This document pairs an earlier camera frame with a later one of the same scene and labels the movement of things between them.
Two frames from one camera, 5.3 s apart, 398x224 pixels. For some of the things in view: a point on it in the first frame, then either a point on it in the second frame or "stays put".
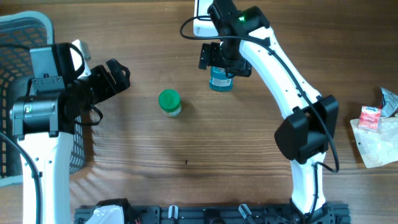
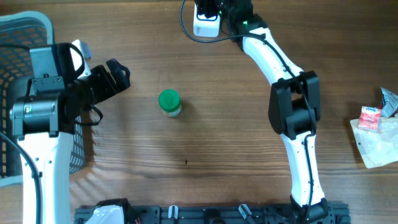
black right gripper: x=209 y=57 → x=206 y=8
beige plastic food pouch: x=377 y=147 stays put
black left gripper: x=109 y=88 stays put
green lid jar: x=170 y=102 stays put
